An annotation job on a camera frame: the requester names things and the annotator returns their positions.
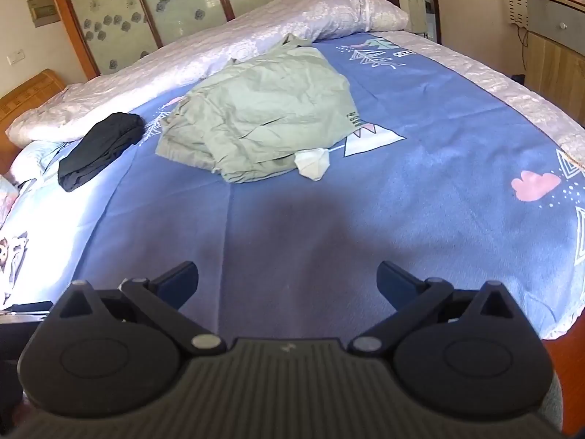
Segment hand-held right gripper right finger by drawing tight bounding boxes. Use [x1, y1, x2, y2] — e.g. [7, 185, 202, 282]
[351, 260, 522, 357]

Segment light blue pillow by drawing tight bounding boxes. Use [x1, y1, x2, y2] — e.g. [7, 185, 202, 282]
[9, 141, 69, 184]

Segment black folded garment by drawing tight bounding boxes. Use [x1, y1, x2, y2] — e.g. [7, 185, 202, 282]
[57, 112, 146, 193]

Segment wooden cabinet with grey drawer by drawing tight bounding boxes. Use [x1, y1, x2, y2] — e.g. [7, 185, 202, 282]
[523, 0, 585, 110]

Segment wooden headboard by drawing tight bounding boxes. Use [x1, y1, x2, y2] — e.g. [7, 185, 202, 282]
[0, 68, 69, 175]

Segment wall switch panel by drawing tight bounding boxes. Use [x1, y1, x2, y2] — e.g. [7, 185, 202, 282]
[27, 0, 60, 27]

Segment white perforated wall box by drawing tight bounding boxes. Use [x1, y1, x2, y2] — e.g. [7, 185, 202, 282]
[505, 0, 531, 26]

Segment blue printed bedsheet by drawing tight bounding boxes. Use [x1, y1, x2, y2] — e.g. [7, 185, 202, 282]
[0, 32, 585, 343]

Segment pale pink floral quilt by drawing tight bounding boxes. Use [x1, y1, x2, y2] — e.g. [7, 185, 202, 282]
[5, 0, 410, 147]

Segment grey-green pants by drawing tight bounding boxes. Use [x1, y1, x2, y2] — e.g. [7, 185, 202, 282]
[155, 33, 352, 184]

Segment wardrobe with flowered glass doors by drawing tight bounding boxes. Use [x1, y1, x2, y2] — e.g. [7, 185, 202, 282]
[46, 0, 316, 78]

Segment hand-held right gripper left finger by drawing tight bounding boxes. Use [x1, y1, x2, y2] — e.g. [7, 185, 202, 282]
[49, 260, 228, 358]

